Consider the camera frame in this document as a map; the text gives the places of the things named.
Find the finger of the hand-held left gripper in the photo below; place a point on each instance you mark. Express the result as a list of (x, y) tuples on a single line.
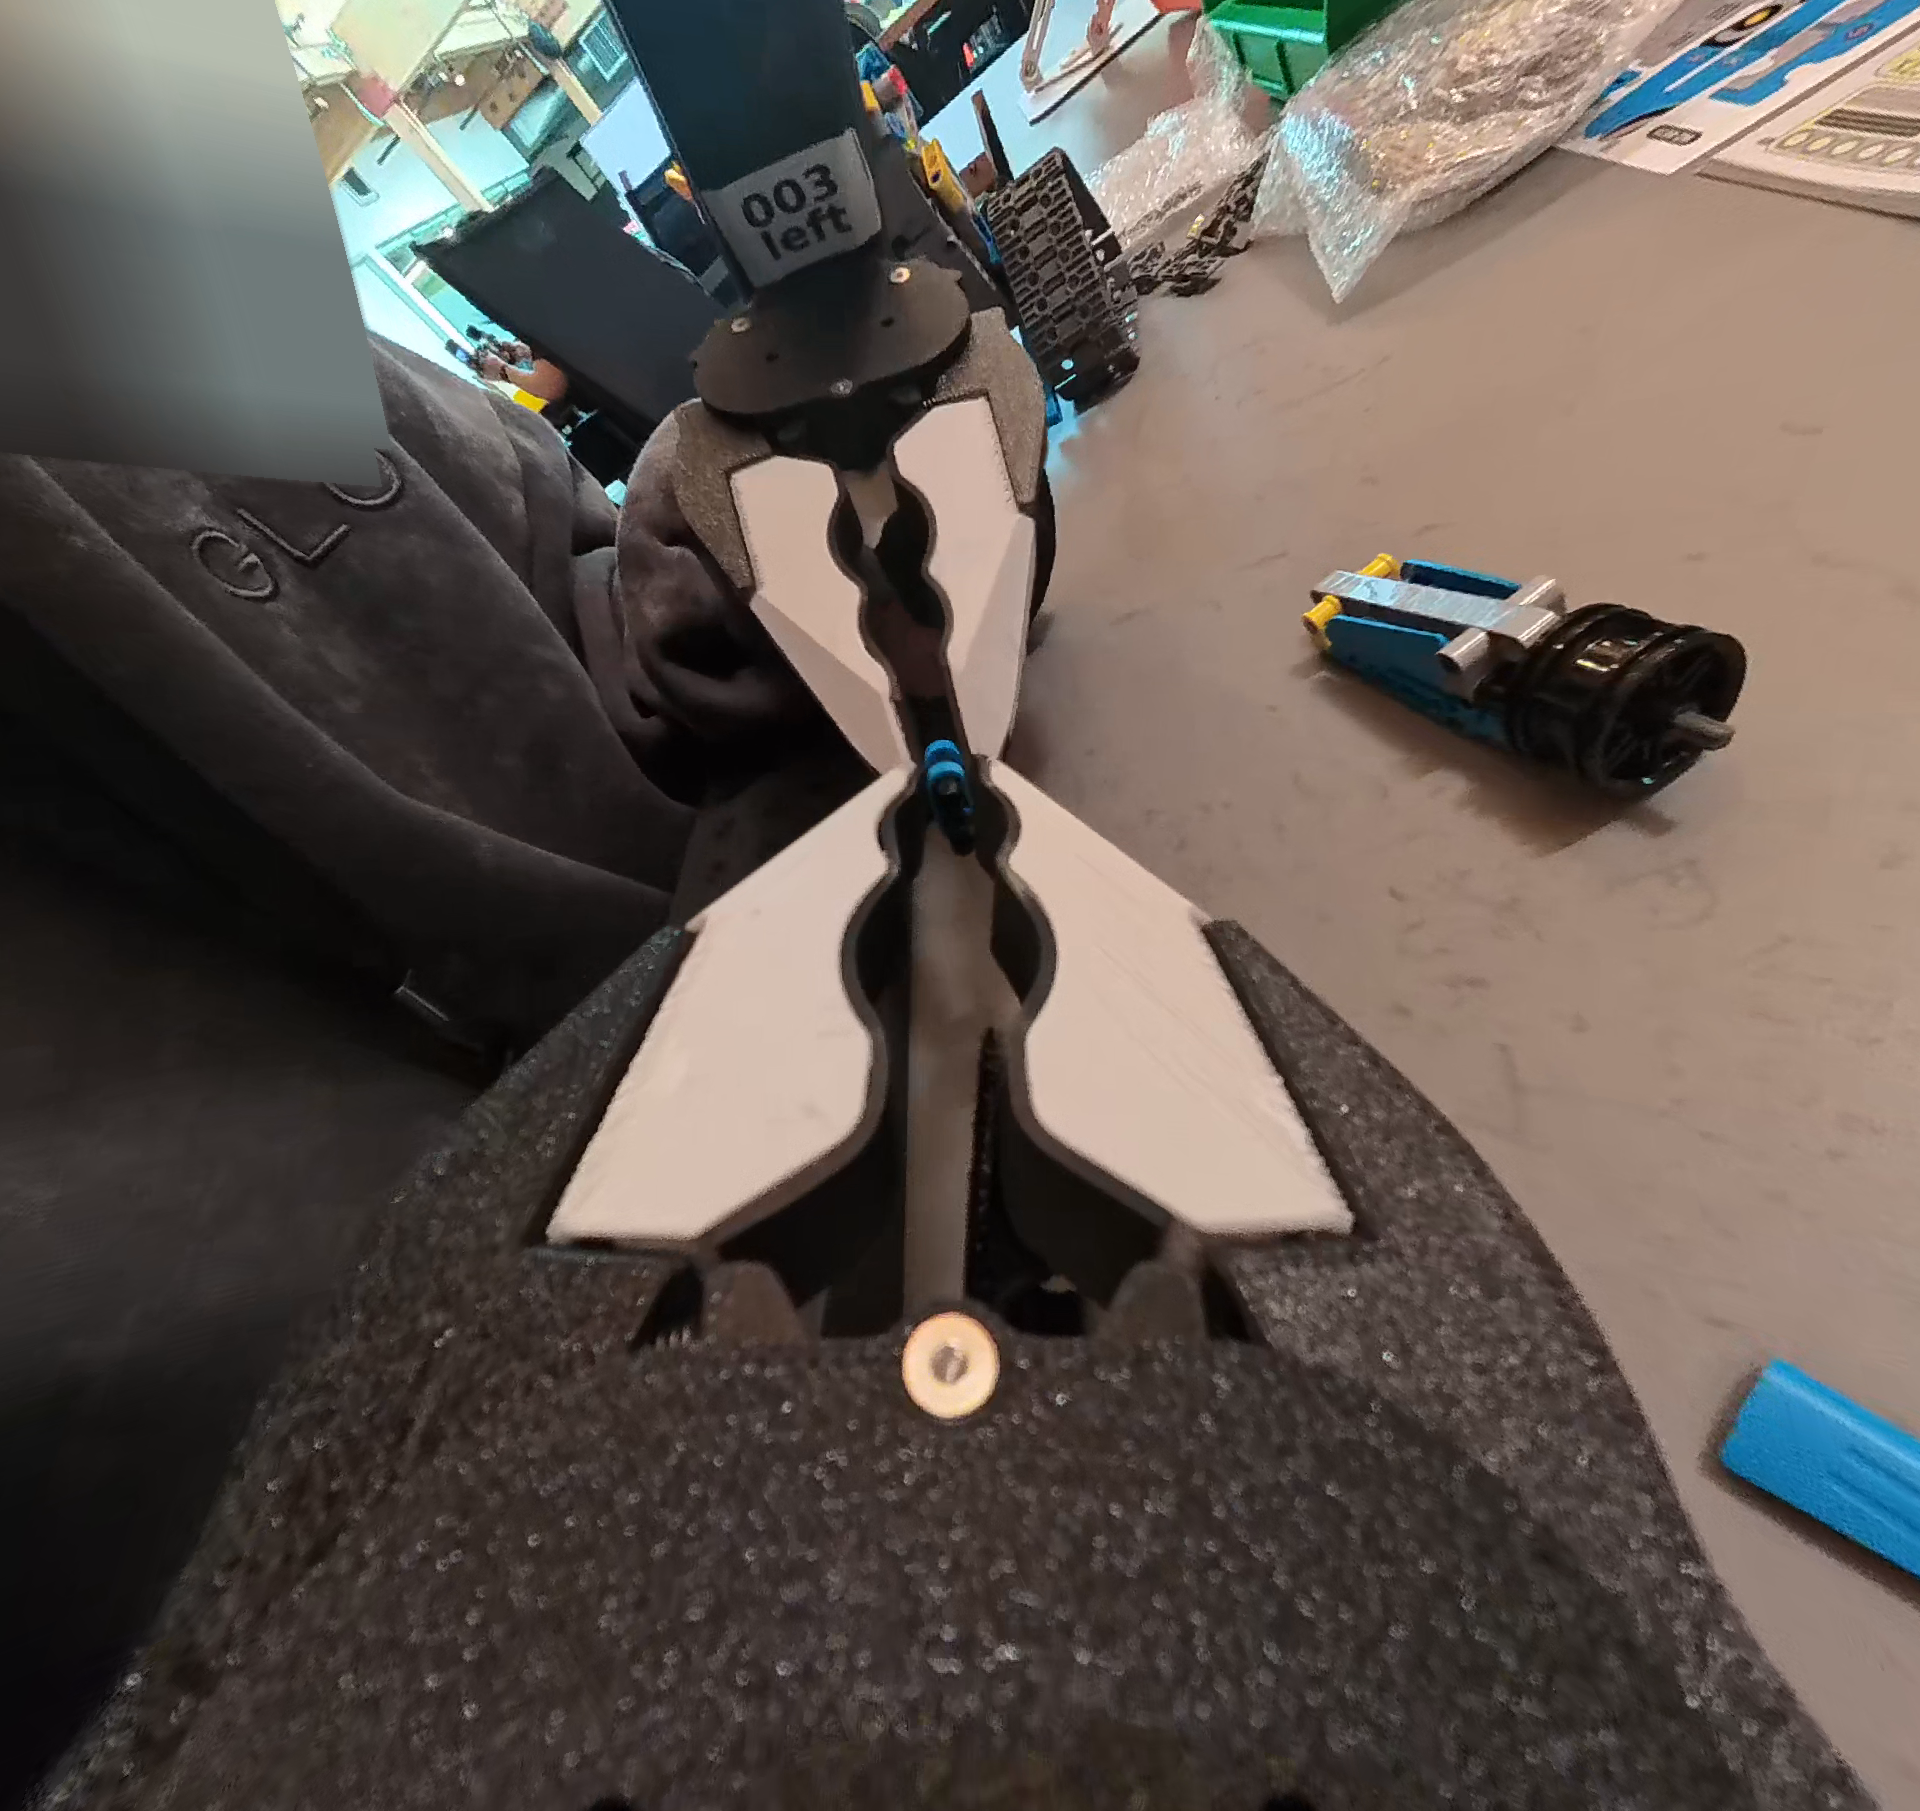
[(983, 556), (799, 556)]

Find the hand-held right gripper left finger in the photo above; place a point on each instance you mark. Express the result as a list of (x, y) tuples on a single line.
[(739, 1076)]

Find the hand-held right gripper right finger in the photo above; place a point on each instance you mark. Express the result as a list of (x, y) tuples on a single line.
[(1189, 1076)]

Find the black wheel blue beam assembly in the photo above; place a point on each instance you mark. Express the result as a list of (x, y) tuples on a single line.
[(1578, 691)]

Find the blue angled panel piece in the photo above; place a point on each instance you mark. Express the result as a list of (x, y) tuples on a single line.
[(1833, 1467)]

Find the person's left forearm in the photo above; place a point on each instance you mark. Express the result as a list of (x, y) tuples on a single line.
[(671, 638)]

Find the grey desk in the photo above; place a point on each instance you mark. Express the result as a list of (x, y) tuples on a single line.
[(1503, 944)]

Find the black office chair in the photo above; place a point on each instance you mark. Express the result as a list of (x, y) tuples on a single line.
[(552, 286)]

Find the tracked robot model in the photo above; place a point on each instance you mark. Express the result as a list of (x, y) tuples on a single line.
[(1069, 268)]

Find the black track links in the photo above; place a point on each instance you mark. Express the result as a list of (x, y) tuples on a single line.
[(1207, 246)]

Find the small clear plastic bag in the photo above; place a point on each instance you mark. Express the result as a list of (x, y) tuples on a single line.
[(1172, 157)]

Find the clear bubble wrap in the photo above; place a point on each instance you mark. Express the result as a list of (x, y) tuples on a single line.
[(1466, 72)]

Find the blue sticker sheet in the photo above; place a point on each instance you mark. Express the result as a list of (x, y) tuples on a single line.
[(1729, 54)]

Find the open instruction booklet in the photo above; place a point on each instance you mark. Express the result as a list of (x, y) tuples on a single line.
[(1845, 131)]

